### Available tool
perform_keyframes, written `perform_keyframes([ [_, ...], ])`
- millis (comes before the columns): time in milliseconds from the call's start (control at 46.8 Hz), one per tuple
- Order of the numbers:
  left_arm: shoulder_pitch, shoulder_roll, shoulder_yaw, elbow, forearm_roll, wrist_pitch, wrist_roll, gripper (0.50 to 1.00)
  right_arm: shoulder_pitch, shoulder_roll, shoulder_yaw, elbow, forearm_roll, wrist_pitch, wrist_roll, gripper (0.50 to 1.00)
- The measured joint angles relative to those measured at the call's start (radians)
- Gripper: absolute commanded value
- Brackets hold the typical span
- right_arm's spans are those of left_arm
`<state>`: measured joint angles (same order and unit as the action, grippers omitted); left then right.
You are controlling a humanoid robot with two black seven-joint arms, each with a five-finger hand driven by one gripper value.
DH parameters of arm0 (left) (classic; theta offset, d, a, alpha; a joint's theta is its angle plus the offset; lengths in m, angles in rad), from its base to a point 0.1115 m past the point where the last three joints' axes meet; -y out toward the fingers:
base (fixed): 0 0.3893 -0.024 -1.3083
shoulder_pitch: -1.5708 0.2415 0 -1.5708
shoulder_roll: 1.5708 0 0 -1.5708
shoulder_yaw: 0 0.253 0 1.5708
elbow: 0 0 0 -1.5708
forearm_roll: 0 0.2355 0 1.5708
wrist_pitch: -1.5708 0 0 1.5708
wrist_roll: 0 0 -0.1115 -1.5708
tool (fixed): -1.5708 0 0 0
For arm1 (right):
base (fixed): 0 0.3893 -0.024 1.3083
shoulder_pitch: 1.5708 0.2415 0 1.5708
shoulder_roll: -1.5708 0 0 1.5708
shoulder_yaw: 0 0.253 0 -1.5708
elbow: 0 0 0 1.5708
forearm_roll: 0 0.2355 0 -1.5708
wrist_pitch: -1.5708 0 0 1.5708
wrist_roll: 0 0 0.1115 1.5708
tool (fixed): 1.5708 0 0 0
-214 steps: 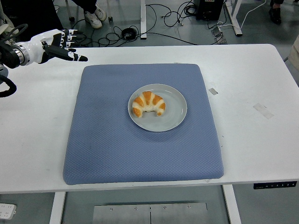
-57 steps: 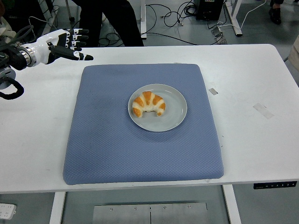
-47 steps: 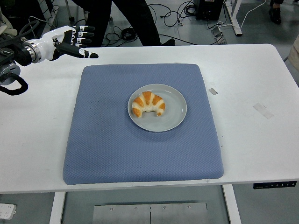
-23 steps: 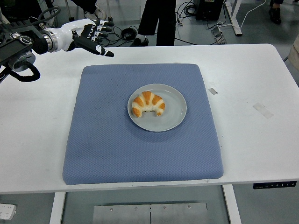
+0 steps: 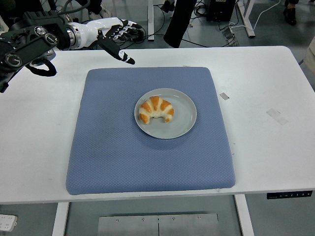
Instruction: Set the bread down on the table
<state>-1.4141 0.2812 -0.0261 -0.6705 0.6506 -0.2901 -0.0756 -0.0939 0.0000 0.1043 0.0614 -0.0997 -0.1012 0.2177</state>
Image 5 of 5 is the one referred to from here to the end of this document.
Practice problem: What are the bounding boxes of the large clear tape piece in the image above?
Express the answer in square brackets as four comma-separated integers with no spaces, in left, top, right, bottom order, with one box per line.
[266,108,289,126]

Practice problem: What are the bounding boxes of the croissant bread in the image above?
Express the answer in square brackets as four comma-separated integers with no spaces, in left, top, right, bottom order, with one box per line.
[139,96,175,124]

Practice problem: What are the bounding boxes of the black equipment box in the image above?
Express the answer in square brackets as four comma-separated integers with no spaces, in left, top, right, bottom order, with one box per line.
[206,0,233,22]

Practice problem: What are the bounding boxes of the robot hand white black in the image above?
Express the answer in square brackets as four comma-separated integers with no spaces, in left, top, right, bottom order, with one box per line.
[78,16,143,65]

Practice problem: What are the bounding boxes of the grey metal plate with screws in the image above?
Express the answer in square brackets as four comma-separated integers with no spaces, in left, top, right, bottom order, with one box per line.
[97,213,220,236]

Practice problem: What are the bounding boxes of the white desk leg narrow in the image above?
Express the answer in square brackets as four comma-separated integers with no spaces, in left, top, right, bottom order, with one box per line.
[147,0,155,42]

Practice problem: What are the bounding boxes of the white floor cable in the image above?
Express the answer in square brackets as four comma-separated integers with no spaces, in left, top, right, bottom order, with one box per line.
[228,0,271,32]

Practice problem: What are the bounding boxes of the white desk leg with foot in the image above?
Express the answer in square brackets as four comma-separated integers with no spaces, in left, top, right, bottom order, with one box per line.
[242,0,256,38]

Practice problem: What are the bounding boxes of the beige object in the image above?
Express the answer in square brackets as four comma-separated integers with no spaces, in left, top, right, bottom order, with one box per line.
[304,36,315,72]

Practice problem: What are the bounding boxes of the white power strip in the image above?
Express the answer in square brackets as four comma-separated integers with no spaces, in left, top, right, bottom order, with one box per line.
[0,214,18,232]

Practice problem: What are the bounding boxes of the person's leg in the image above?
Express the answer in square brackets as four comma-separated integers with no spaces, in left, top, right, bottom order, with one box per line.
[163,0,198,49]

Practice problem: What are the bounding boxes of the white table leg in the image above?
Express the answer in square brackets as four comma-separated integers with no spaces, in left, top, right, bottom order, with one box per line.
[51,202,70,236]
[233,194,255,236]

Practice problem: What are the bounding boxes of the grey round plate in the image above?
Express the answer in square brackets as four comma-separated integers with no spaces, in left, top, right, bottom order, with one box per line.
[134,88,197,140]

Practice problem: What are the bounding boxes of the black table control panel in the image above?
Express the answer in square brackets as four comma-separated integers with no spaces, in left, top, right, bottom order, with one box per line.
[267,190,314,200]

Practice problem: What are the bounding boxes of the person's foot in black shoe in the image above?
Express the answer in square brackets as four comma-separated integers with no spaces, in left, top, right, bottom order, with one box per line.
[283,7,297,26]

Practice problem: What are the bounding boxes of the grey floor power adapter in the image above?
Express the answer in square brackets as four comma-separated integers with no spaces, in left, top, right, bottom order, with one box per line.
[222,26,239,47]

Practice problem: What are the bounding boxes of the blue quilted mat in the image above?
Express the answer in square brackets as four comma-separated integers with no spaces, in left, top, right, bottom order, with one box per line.
[65,66,237,196]

